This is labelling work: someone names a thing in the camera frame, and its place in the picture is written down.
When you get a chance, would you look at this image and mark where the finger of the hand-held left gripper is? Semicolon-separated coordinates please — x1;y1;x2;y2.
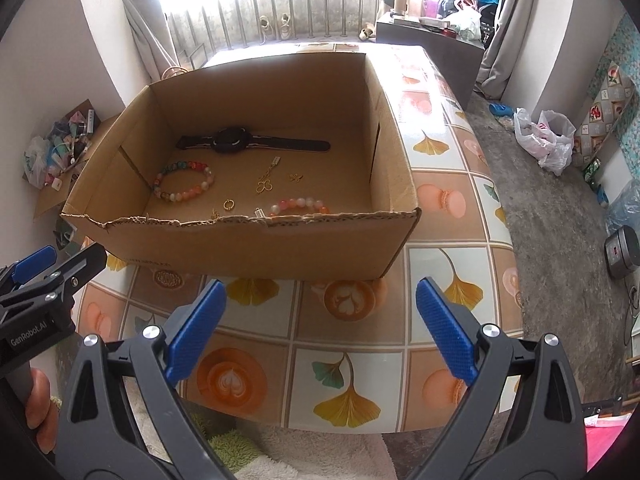
0;242;109;319
0;245;58;291

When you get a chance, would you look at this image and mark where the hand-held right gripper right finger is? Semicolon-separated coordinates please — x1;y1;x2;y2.
405;276;588;480

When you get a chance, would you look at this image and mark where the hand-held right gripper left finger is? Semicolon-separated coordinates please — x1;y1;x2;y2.
52;279;236;480

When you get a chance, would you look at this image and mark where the multicolour bead bracelet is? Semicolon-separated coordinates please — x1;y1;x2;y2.
152;161;216;203

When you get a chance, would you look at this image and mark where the pink orange bead bracelet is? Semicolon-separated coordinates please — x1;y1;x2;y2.
269;198;332;219

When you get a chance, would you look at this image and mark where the black wristwatch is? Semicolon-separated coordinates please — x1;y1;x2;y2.
176;126;332;155

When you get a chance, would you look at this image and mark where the person's left hand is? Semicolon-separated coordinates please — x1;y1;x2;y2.
25;369;60;457

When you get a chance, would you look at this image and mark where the dark green object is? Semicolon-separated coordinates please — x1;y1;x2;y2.
52;221;96;261

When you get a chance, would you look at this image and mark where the box of small clutter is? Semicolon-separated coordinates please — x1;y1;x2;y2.
32;115;123;221

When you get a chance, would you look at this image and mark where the white fuzzy garment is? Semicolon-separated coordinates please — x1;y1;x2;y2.
187;405;396;480

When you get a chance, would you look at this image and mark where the grey rice cooker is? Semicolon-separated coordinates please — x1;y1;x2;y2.
604;225;640;281

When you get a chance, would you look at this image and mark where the pink patterned cloth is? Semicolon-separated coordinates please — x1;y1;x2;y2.
585;412;640;480

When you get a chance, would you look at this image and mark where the clear plastic bag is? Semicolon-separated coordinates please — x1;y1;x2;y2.
605;195;640;234

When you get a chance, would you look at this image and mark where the white red-printed plastic bag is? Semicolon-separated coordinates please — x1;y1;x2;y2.
514;107;576;176

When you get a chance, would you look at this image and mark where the grey curtain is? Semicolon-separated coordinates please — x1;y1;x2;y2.
475;0;551;101
117;0;178;78

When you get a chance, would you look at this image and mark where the patchwork pillow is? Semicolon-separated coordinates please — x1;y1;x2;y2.
572;60;636;166

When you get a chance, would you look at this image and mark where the grey cabinet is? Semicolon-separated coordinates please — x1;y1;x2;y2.
375;15;486;111

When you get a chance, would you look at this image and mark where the translucent white plastic bag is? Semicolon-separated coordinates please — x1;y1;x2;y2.
450;7;484;41

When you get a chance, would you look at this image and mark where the teal floral quilt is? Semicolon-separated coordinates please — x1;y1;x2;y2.
607;10;640;171

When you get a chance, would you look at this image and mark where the balcony railing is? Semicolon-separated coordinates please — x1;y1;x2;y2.
165;0;381;51

